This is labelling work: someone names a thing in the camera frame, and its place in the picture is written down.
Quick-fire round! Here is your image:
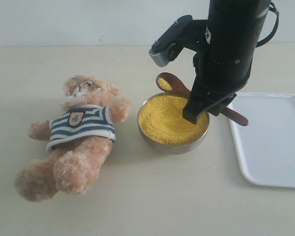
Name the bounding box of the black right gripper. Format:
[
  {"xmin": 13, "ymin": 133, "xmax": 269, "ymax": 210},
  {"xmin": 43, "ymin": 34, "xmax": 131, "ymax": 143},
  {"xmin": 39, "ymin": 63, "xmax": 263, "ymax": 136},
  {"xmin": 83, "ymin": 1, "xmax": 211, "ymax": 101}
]
[{"xmin": 182, "ymin": 14, "xmax": 265, "ymax": 124}]

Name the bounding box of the dark wooden spoon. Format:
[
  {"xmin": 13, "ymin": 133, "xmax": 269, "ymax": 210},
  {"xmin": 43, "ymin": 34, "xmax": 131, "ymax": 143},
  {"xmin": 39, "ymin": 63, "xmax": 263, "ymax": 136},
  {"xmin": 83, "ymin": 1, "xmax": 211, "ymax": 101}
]
[{"xmin": 155, "ymin": 72, "xmax": 249, "ymax": 126}]

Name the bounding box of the tan teddy bear striped shirt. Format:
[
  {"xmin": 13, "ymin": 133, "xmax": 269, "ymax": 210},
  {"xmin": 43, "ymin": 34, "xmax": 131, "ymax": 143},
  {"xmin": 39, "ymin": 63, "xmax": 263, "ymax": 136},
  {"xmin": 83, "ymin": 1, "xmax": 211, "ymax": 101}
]
[{"xmin": 13, "ymin": 73, "xmax": 131, "ymax": 204}]

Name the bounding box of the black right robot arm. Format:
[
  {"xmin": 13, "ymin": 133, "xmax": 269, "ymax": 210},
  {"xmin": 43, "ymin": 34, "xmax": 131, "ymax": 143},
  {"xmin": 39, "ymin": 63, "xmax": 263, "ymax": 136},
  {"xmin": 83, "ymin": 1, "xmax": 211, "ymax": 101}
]
[{"xmin": 182, "ymin": 0, "xmax": 278, "ymax": 124}]

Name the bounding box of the yellow millet grain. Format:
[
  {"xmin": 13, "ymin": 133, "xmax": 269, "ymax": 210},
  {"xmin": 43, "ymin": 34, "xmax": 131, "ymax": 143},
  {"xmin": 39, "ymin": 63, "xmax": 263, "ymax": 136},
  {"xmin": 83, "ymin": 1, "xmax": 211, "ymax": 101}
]
[{"xmin": 138, "ymin": 94, "xmax": 209, "ymax": 146}]

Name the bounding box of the steel bowl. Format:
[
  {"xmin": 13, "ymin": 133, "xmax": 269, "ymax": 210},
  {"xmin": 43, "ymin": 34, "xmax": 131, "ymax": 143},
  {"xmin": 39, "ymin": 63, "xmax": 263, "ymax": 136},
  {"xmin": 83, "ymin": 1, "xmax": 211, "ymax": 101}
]
[{"xmin": 137, "ymin": 92, "xmax": 210, "ymax": 155}]

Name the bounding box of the white plastic tray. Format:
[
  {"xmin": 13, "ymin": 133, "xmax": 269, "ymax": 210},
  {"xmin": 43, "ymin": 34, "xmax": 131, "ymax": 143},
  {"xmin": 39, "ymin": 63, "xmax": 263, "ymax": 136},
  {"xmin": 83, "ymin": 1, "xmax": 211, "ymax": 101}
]
[{"xmin": 230, "ymin": 92, "xmax": 295, "ymax": 188}]

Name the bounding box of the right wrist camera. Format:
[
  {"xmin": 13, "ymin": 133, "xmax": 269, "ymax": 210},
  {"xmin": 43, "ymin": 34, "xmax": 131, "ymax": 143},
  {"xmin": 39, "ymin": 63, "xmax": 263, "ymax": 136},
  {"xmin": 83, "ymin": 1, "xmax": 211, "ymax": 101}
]
[{"xmin": 148, "ymin": 15, "xmax": 207, "ymax": 67}]

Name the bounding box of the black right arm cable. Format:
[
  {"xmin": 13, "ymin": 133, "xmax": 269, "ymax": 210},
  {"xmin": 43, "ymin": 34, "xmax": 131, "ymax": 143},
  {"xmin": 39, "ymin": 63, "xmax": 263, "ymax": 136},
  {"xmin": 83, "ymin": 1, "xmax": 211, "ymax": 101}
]
[{"xmin": 257, "ymin": 1, "xmax": 279, "ymax": 48}]

